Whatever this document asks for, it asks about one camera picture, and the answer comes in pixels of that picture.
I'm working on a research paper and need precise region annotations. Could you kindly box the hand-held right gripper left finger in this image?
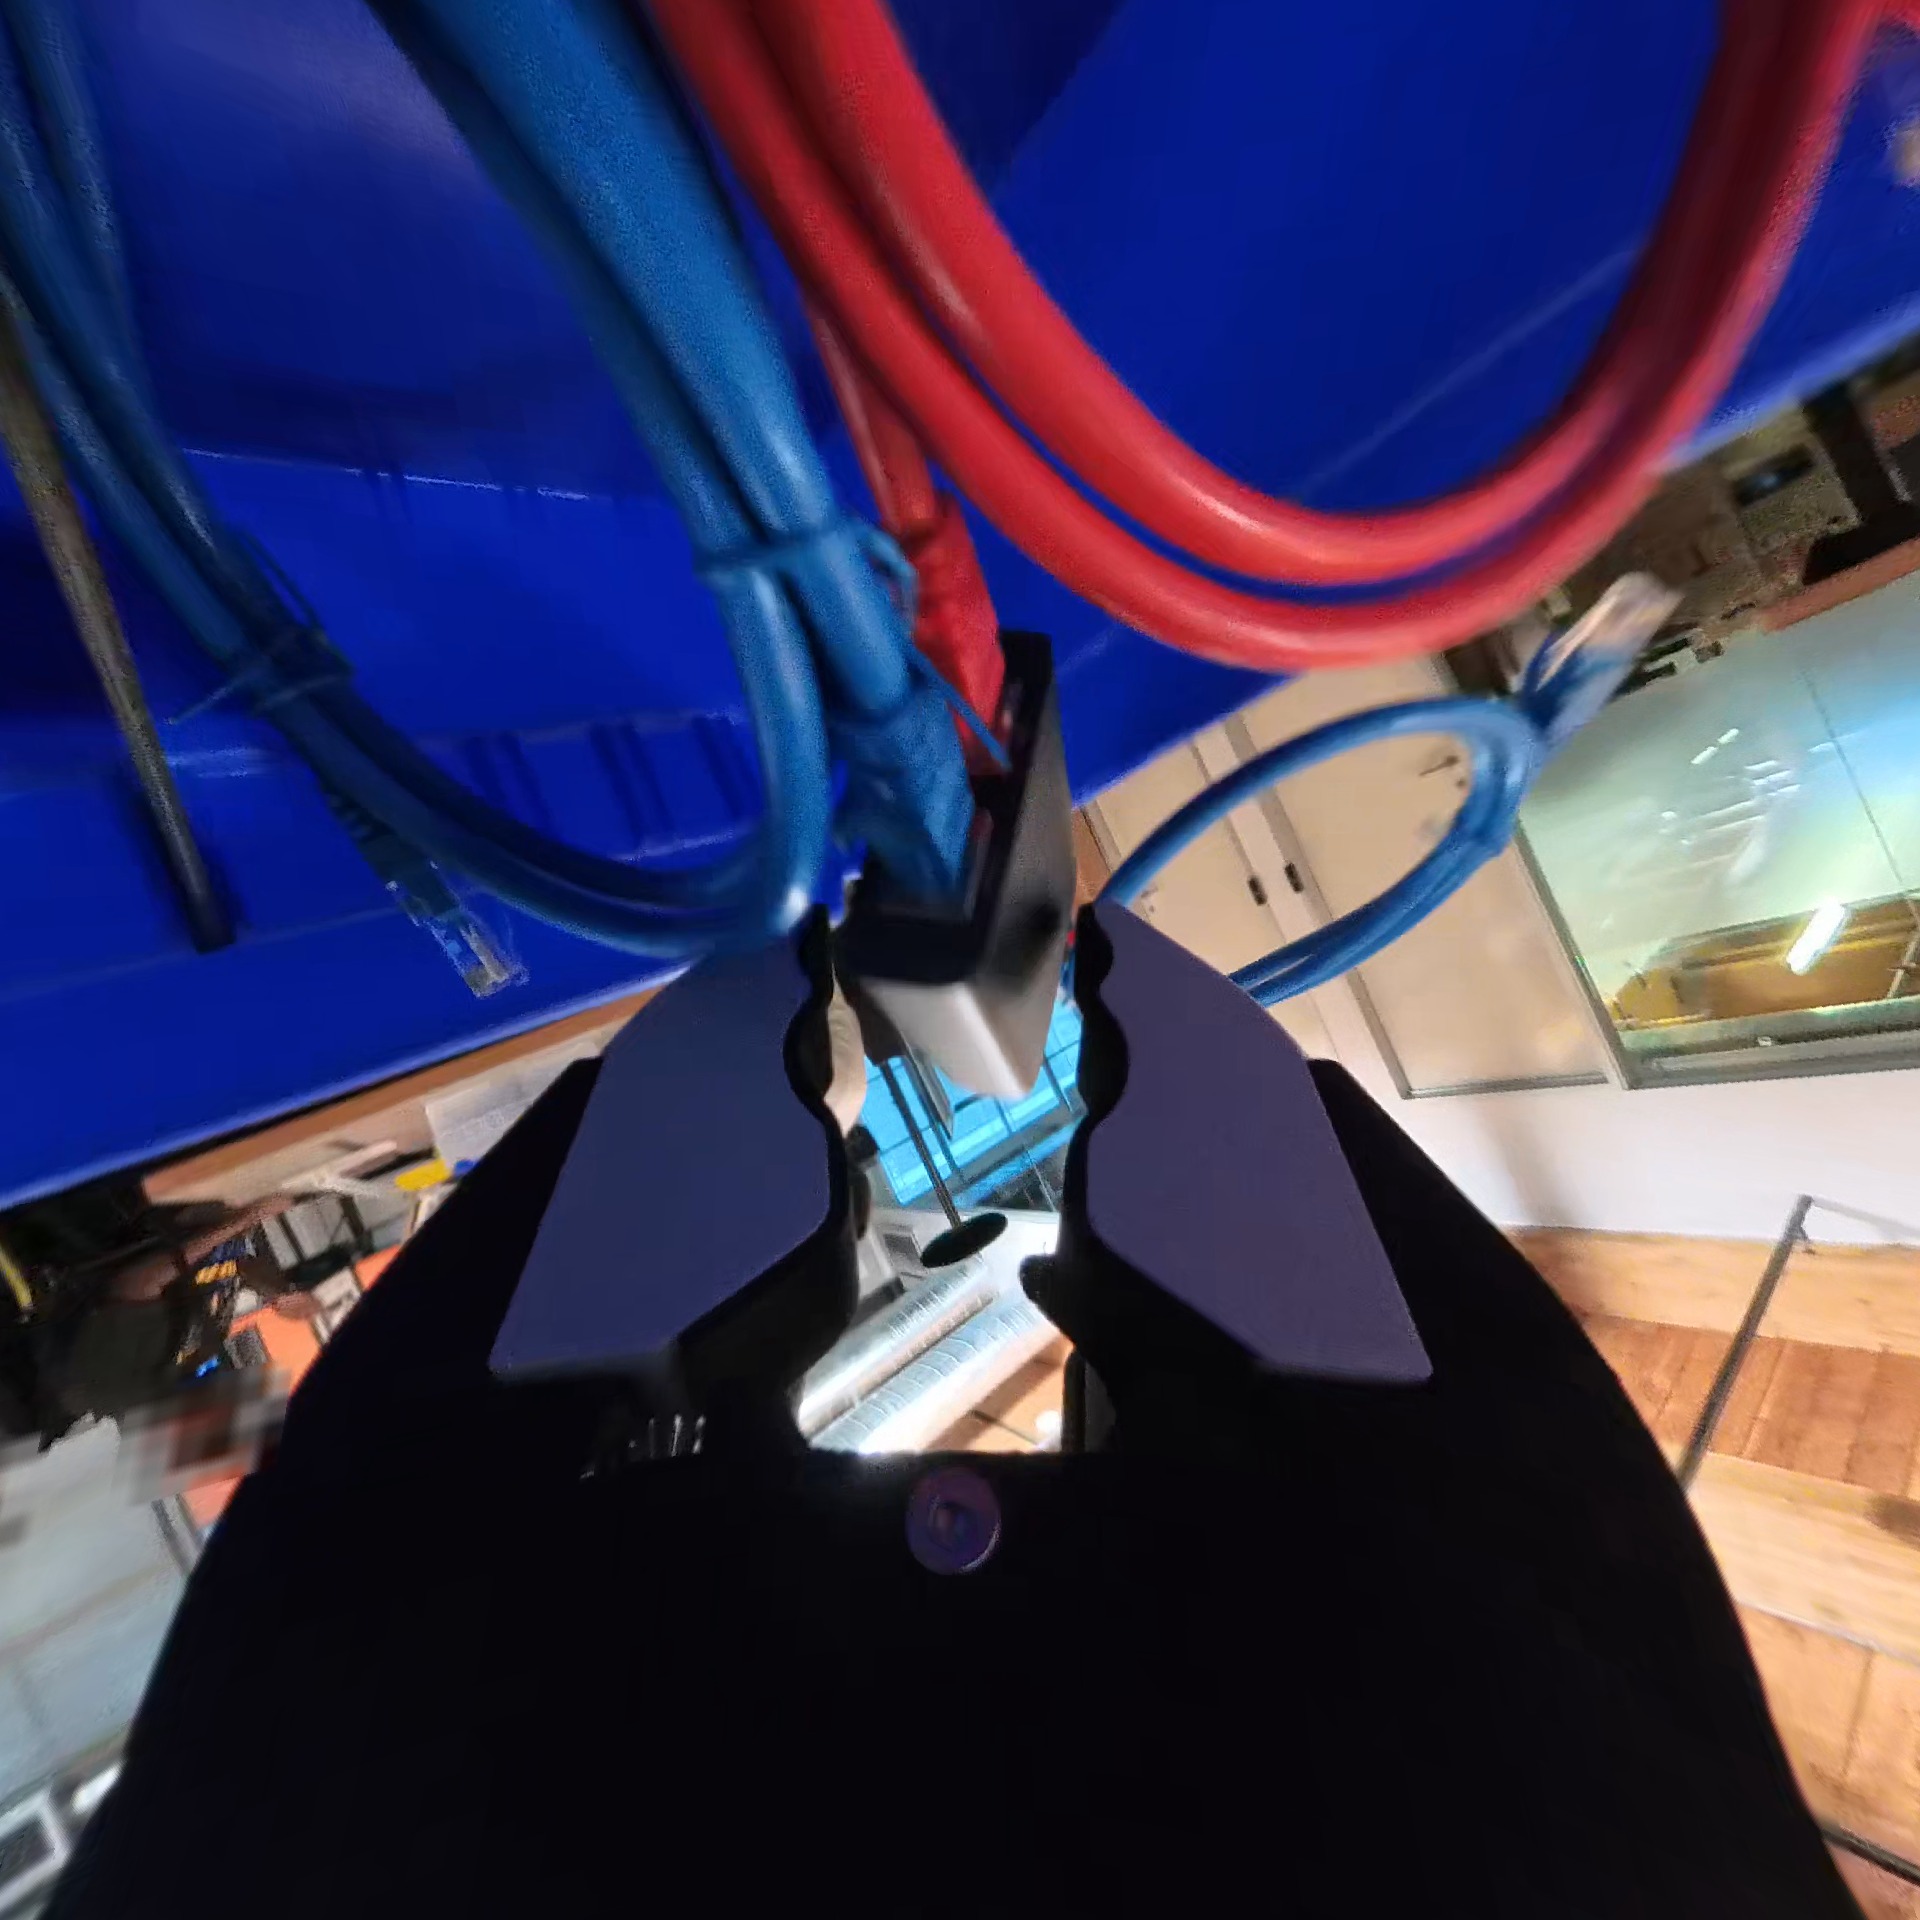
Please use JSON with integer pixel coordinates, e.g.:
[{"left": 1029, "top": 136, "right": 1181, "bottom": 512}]
[{"left": 486, "top": 902, "right": 873, "bottom": 1390}]

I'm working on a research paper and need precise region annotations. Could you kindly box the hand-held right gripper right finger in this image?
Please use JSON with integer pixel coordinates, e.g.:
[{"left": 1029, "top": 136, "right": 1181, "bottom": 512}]
[{"left": 1025, "top": 897, "right": 1438, "bottom": 1386}]

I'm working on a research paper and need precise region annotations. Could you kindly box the black bin divider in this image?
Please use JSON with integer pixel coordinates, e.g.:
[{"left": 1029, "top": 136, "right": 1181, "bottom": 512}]
[{"left": 0, "top": 276, "right": 241, "bottom": 956}]

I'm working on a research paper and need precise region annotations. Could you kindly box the blue ethernet cable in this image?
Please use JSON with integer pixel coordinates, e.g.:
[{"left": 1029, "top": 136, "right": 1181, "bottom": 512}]
[
  {"left": 0, "top": 0, "right": 977, "bottom": 998},
  {"left": 1071, "top": 577, "right": 1682, "bottom": 1009}
]

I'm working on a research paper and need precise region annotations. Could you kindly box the silver ventilation duct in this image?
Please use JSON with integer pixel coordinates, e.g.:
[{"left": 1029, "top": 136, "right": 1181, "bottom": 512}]
[{"left": 796, "top": 1253, "right": 1059, "bottom": 1456}]

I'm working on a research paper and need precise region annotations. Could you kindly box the red ethernet cable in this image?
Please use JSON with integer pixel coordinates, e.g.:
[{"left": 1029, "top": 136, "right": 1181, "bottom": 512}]
[{"left": 645, "top": 0, "right": 1893, "bottom": 774}]

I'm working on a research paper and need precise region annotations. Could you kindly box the black network switch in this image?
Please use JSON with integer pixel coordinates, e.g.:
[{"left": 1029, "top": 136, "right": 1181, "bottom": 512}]
[{"left": 834, "top": 632, "right": 1078, "bottom": 1105}]

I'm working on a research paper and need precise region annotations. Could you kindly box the blue divided bin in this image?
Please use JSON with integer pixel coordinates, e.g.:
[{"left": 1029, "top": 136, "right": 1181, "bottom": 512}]
[{"left": 0, "top": 0, "right": 1920, "bottom": 1210}]

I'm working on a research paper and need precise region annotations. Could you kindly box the white cabinet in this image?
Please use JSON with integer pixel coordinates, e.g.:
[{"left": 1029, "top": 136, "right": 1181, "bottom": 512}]
[{"left": 1078, "top": 660, "right": 1629, "bottom": 1105}]

